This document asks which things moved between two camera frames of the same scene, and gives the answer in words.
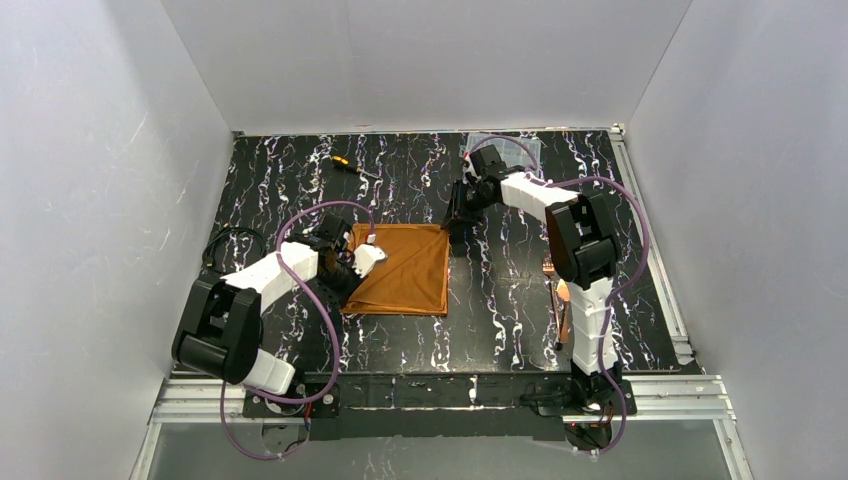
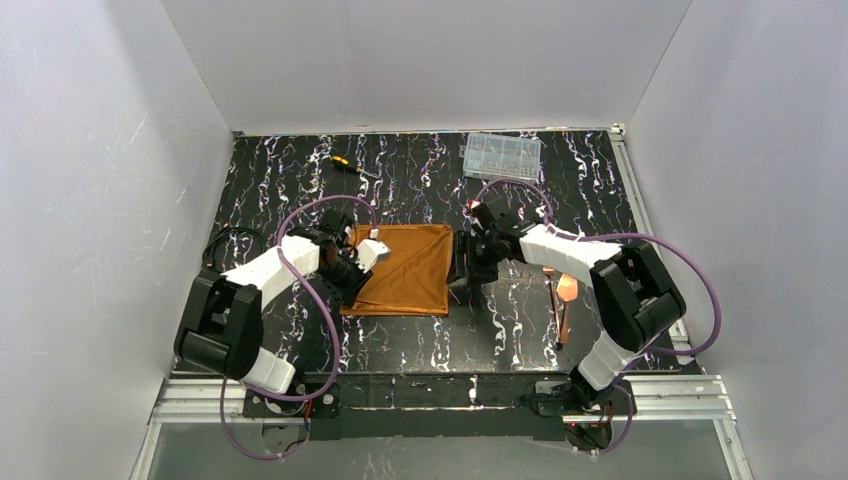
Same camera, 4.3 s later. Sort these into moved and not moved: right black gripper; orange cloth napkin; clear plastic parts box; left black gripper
Moved: right black gripper
Not moved: left black gripper; clear plastic parts box; orange cloth napkin
